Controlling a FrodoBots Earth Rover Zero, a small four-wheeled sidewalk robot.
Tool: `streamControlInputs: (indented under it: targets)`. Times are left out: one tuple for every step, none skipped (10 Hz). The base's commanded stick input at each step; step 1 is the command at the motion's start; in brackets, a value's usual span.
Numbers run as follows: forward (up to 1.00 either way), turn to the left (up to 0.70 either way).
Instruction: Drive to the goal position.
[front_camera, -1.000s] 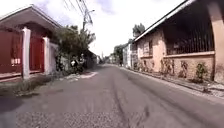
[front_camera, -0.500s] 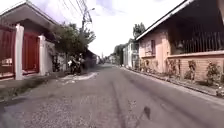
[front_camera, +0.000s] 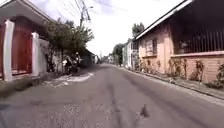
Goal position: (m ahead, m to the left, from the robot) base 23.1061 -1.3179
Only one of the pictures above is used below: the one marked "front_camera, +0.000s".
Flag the parked motorcycles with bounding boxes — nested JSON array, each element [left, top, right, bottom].
[[61, 51, 83, 75]]

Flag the tall tree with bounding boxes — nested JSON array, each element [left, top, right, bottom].
[[131, 22, 146, 39]]

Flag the concrete pavement strip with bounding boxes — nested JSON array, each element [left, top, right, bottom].
[[116, 64, 224, 101]]

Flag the overhead wires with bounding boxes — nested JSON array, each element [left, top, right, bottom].
[[56, 0, 134, 24]]

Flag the utility pole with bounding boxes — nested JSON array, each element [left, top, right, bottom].
[[79, 0, 93, 30]]

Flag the leafy green tree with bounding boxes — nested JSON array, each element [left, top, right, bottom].
[[44, 19, 95, 65]]

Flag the pink building with railing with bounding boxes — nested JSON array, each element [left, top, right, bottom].
[[133, 0, 224, 84]]

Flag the grey asphalt road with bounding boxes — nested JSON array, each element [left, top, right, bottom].
[[0, 63, 224, 128]]

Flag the row of plants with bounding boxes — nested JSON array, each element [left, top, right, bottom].
[[138, 58, 224, 90]]

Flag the grey building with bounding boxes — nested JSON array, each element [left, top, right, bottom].
[[121, 41, 140, 70]]

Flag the building with red gate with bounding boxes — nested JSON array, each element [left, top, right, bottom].
[[0, 0, 64, 83]]

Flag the dirt verge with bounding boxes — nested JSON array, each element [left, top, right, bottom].
[[0, 68, 96, 100]]

